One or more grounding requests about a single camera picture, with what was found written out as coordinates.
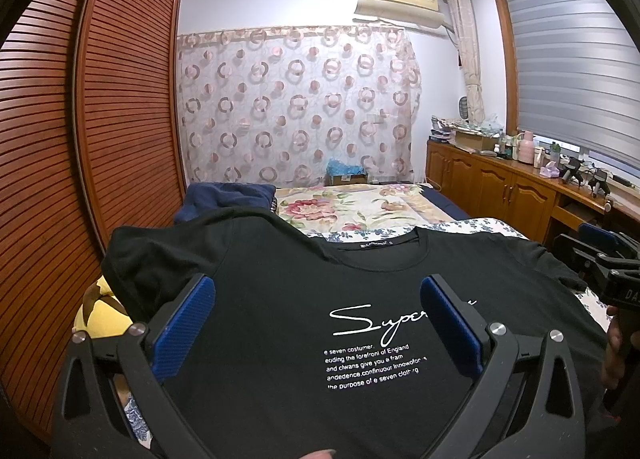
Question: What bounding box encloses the black printed t-shirt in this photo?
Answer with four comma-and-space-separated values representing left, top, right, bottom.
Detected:
102, 208, 605, 458

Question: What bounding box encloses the person's right hand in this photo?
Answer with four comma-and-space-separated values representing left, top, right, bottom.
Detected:
601, 306, 625, 390

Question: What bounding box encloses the blue floral white quilt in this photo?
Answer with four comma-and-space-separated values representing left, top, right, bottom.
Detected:
305, 217, 611, 331

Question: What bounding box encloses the yellow plush toy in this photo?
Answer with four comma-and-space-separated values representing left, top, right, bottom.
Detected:
72, 276, 132, 339

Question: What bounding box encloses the wooden sideboard cabinet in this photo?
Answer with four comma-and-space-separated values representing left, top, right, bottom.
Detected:
425, 140, 639, 245

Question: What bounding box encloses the navy blue folded garment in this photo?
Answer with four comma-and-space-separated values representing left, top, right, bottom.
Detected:
174, 182, 278, 225

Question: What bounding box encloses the pink thermos jug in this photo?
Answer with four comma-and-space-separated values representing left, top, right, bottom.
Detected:
518, 130, 535, 165

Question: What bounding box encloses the floral bed cover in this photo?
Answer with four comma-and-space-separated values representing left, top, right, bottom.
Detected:
274, 184, 469, 241

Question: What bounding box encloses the cardboard box with blue cloth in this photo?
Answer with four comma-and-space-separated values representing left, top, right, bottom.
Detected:
326, 159, 368, 186

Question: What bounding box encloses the grey window blind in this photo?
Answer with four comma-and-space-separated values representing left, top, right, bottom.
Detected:
505, 0, 639, 167

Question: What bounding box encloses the small white desk fan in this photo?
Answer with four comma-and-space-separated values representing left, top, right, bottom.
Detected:
458, 96, 473, 123

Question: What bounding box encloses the circle patterned sheer curtain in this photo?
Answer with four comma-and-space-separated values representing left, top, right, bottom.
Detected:
177, 24, 421, 187

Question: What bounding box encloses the brown louvered wardrobe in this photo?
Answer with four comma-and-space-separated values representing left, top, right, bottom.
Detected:
1, 0, 186, 439

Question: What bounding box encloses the beige tied side curtain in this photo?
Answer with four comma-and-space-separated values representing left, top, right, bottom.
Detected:
447, 0, 486, 125

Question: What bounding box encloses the white wall air conditioner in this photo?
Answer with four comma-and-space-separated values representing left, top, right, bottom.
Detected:
355, 0, 447, 29

